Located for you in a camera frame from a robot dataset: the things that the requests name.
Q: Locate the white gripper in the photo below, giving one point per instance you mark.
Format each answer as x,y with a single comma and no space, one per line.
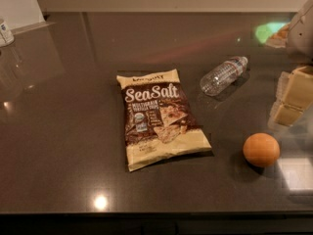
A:
301,33

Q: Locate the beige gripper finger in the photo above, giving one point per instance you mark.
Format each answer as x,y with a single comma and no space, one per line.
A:
284,115

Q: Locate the clear plastic water bottle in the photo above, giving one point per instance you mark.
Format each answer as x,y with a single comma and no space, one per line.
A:
218,79

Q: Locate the orange ball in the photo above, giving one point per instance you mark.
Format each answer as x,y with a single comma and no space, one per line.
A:
261,149

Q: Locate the sea salt chips bag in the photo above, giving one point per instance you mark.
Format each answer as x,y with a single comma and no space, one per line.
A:
159,124

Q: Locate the white container at left edge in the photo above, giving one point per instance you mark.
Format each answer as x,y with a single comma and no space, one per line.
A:
6,36

